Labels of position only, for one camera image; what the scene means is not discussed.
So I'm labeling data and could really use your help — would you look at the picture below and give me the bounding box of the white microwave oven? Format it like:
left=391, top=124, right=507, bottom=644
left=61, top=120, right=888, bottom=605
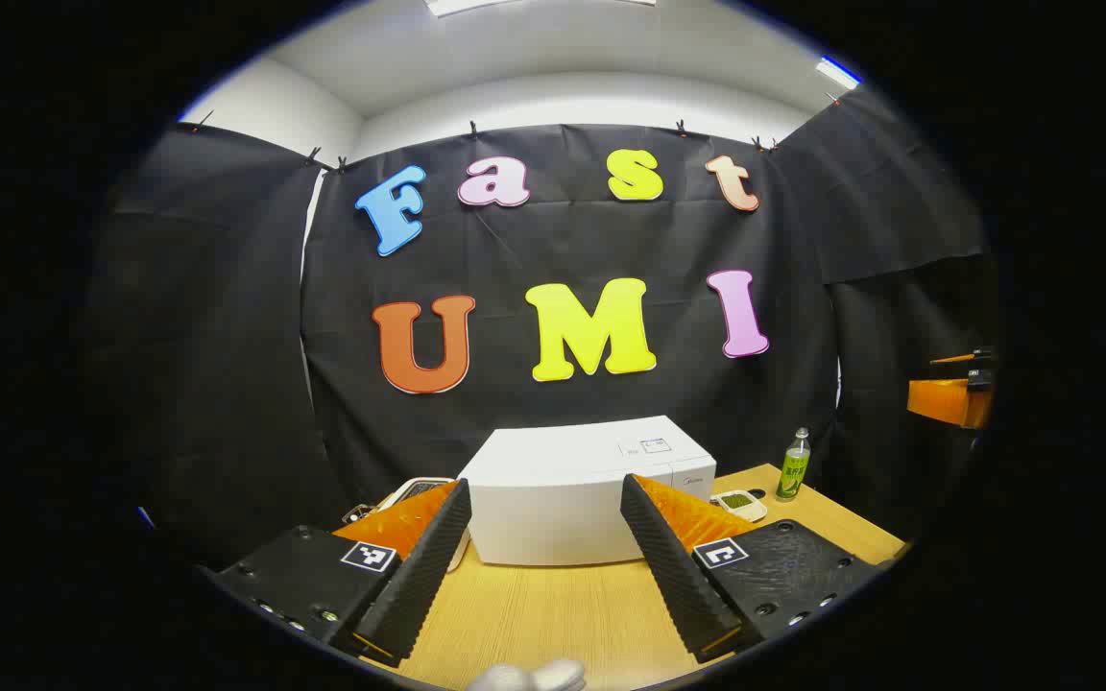
left=457, top=415, right=718, bottom=567

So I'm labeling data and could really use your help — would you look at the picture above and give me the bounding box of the green label drink bottle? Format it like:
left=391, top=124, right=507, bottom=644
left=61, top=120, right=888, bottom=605
left=775, top=427, right=812, bottom=503

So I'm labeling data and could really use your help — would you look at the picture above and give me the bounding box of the white divided bean dish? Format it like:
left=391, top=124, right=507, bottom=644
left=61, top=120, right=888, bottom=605
left=711, top=488, right=769, bottom=524

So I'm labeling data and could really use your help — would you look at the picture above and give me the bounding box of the ceiling light panel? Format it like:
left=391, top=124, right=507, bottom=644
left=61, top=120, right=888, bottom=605
left=423, top=0, right=658, bottom=17
left=815, top=56, right=863, bottom=90

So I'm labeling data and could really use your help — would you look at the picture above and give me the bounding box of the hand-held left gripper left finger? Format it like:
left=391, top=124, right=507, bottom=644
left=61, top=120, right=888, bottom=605
left=207, top=478, right=473, bottom=670

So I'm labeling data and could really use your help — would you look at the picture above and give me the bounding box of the white toaster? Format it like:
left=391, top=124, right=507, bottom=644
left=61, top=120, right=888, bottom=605
left=382, top=476, right=472, bottom=574

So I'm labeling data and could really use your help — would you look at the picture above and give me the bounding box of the black backdrop cloth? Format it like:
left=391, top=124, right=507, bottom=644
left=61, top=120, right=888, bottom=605
left=83, top=86, right=1000, bottom=567

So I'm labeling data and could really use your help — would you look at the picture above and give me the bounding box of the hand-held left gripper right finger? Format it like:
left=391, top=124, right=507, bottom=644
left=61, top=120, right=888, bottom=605
left=619, top=472, right=885, bottom=665

